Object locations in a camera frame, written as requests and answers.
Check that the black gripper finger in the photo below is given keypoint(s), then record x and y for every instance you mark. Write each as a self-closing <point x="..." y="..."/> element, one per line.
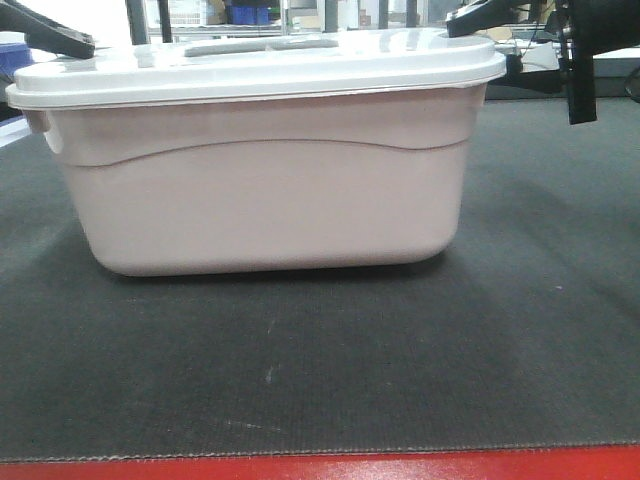
<point x="480" y="15"/>
<point x="43" y="33"/>

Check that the white bin lid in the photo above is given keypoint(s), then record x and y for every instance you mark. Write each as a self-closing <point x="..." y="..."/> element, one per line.
<point x="252" y="69"/>

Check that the white plastic storage bin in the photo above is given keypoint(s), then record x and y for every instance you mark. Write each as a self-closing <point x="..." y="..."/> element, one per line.
<point x="353" y="180"/>

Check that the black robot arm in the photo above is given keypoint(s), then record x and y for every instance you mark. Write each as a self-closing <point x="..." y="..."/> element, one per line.
<point x="584" y="29"/>

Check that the blue bin far left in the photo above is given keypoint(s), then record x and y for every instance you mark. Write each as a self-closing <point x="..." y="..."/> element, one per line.
<point x="14" y="56"/>

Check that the small blue background bins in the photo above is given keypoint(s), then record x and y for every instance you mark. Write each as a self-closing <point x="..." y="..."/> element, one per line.
<point x="248" y="15"/>

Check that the dark grey table mat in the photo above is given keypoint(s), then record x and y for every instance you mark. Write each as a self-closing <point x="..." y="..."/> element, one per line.
<point x="524" y="332"/>

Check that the background metal wire shelf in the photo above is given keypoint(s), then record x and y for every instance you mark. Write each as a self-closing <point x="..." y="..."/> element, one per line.
<point x="191" y="20"/>

